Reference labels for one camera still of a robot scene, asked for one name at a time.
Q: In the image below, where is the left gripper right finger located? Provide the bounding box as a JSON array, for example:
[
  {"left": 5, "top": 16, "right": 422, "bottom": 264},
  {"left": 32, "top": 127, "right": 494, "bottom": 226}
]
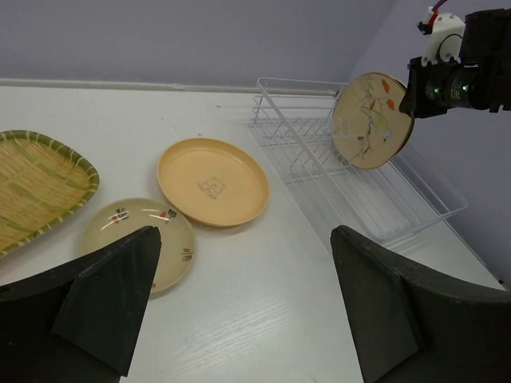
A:
[{"left": 331, "top": 225, "right": 510, "bottom": 382}]

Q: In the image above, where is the green bamboo-pattern tray plate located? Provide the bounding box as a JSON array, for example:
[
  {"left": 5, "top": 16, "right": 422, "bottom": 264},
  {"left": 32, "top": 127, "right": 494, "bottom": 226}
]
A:
[{"left": 1, "top": 130, "right": 100, "bottom": 257}]

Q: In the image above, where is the peach round plate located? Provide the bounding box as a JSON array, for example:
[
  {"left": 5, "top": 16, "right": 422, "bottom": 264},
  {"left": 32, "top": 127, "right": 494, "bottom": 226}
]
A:
[{"left": 156, "top": 137, "right": 270, "bottom": 227}]

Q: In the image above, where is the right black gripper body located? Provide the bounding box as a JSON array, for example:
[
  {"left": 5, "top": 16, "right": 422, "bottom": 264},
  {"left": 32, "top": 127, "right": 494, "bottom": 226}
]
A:
[{"left": 399, "top": 8, "right": 510, "bottom": 119}]

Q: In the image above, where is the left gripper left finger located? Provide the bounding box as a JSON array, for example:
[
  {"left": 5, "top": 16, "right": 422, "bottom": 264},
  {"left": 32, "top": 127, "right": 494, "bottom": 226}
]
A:
[{"left": 1, "top": 226, "right": 161, "bottom": 382}]

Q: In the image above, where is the white wire dish rack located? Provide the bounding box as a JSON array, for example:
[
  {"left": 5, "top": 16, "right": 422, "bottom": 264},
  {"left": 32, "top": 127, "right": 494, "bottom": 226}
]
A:
[{"left": 251, "top": 77, "right": 468, "bottom": 244}]

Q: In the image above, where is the small cream calligraphy plate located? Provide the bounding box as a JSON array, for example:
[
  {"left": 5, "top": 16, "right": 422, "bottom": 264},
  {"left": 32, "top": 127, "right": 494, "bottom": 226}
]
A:
[{"left": 79, "top": 198, "right": 196, "bottom": 294}]

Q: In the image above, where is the beige bird-pattern plate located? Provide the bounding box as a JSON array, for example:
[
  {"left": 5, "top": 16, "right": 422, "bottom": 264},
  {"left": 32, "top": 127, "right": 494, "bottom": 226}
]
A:
[{"left": 331, "top": 73, "right": 414, "bottom": 170}]

